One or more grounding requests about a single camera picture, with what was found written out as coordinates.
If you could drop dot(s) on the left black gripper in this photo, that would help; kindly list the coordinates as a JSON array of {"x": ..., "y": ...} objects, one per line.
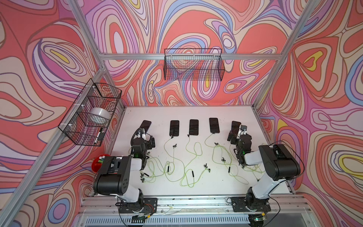
[{"x": 148, "y": 144}]

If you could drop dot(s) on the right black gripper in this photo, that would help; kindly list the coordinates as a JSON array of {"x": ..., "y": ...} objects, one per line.
[{"x": 232, "y": 141}]

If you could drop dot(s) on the blue phone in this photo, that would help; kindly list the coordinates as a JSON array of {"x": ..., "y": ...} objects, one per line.
[{"x": 235, "y": 125}]

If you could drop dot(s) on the green earphones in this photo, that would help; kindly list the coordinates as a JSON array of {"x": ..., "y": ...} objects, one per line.
[
  {"x": 174, "y": 168},
  {"x": 152, "y": 171},
  {"x": 189, "y": 179},
  {"x": 255, "y": 168},
  {"x": 222, "y": 157}
]

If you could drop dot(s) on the black phone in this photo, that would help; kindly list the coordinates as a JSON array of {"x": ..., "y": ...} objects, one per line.
[
  {"x": 174, "y": 128},
  {"x": 194, "y": 127},
  {"x": 214, "y": 125},
  {"x": 145, "y": 125}
]

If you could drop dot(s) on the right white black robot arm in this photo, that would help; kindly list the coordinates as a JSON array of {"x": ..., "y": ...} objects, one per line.
[{"x": 278, "y": 162}]

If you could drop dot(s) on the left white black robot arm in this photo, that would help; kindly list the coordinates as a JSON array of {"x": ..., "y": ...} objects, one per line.
[{"x": 113, "y": 177}]

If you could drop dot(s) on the red cup with markers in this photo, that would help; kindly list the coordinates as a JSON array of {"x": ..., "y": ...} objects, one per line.
[{"x": 97, "y": 162}]

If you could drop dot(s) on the white tape roll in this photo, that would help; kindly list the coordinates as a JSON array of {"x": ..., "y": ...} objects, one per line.
[{"x": 100, "y": 112}]

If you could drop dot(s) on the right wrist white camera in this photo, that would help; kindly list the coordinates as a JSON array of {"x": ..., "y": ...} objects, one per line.
[{"x": 242, "y": 129}]

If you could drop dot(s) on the left black wire basket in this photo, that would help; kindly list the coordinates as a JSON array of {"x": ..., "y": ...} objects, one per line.
[{"x": 79, "y": 125}]

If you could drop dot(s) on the black wire basket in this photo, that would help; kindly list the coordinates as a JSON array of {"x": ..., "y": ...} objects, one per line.
[
  {"x": 193, "y": 64},
  {"x": 79, "y": 125}
]

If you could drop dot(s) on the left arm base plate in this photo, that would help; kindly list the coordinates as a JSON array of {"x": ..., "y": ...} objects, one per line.
[{"x": 142, "y": 206}]

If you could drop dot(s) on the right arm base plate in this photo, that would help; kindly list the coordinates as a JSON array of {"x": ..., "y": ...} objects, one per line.
[{"x": 243, "y": 204}]

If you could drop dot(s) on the back black wire basket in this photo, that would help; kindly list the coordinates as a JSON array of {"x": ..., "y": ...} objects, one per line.
[{"x": 193, "y": 64}]

